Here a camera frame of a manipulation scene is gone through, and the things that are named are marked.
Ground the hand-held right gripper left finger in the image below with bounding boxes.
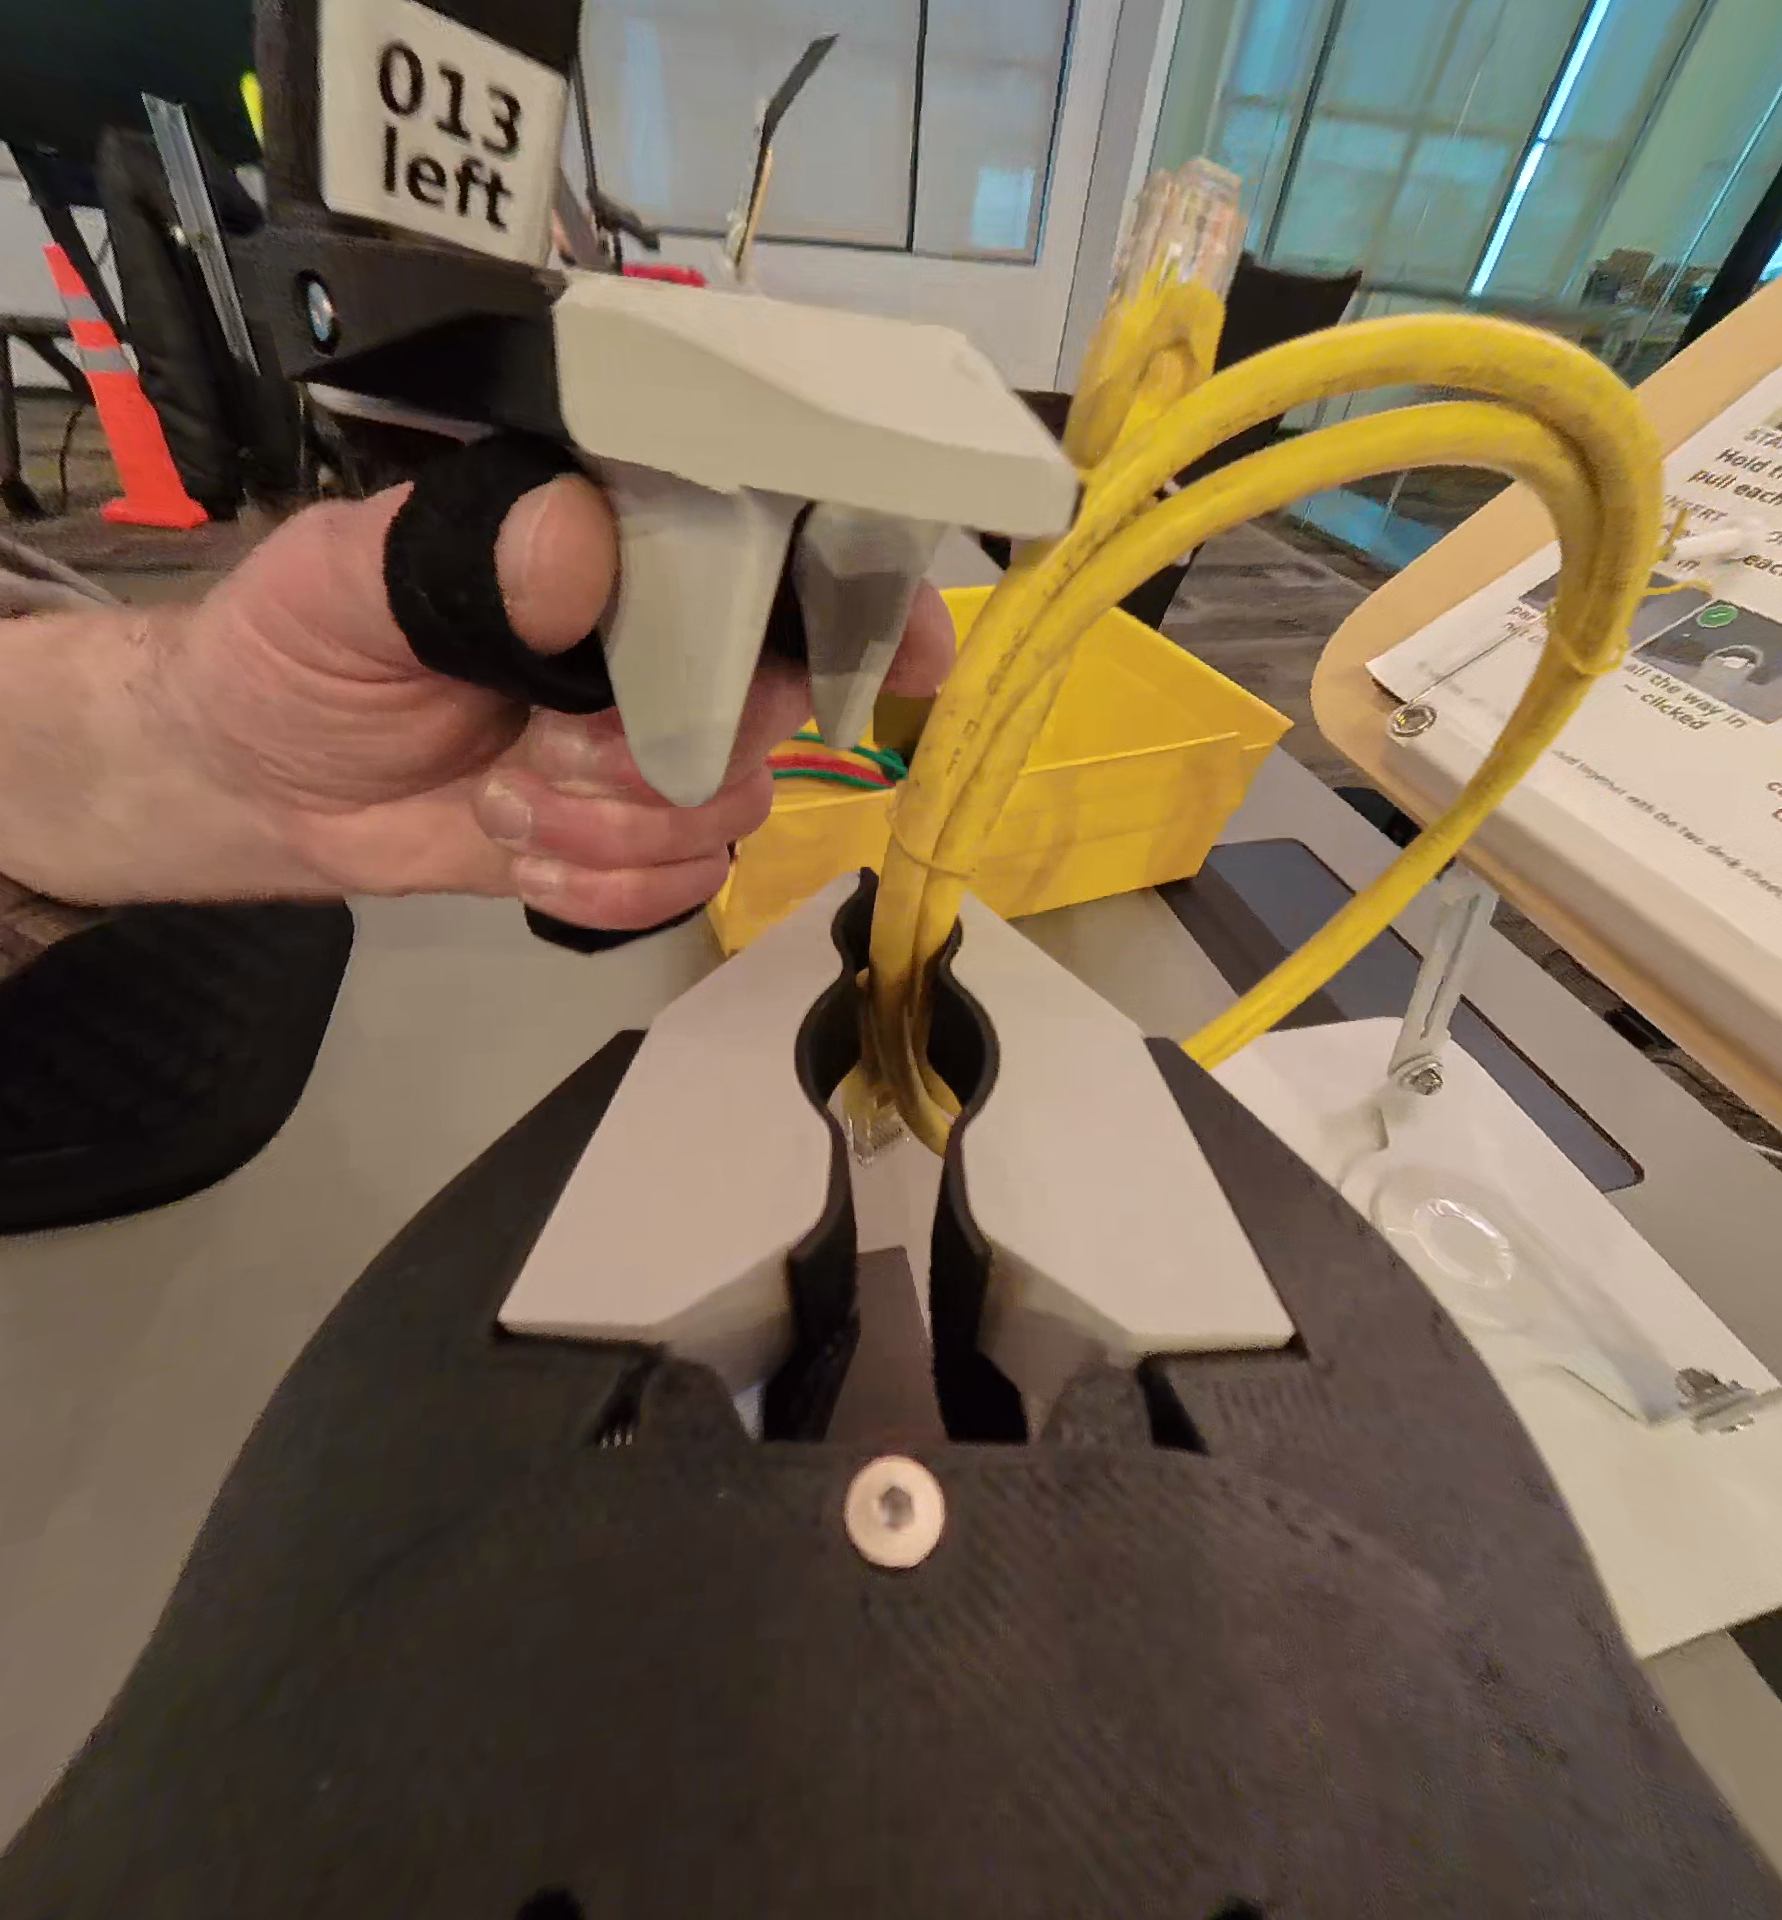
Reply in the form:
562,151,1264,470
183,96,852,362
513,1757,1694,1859
495,868,882,1445

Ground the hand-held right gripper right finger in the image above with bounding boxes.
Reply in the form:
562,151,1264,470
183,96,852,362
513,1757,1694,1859
927,896,1299,1445

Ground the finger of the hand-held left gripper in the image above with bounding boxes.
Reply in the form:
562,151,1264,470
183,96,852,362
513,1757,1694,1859
550,273,1087,541

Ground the yellow plastic bin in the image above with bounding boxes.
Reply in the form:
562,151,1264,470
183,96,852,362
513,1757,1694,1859
710,585,1294,956

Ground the yellow ethernet cable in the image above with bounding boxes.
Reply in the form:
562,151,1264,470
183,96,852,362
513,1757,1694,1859
848,155,1674,1169

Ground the person's left forearm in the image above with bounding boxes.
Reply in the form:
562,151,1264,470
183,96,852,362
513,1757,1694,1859
0,510,159,909

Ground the person's left hand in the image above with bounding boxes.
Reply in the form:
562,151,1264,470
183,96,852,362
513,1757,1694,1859
125,472,961,920

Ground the tilted board stand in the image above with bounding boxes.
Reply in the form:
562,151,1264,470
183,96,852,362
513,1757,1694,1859
722,33,843,284

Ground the orange traffic cone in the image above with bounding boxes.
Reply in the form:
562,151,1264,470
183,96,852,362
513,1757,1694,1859
42,239,214,530

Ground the dark desk mat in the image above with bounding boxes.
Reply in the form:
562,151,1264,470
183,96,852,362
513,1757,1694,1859
1160,836,1646,1196

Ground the clear plastic board support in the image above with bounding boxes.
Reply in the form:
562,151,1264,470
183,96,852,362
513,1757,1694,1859
1340,861,1782,1435

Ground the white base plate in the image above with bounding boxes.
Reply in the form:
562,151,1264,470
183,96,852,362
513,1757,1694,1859
1208,1017,1782,1661

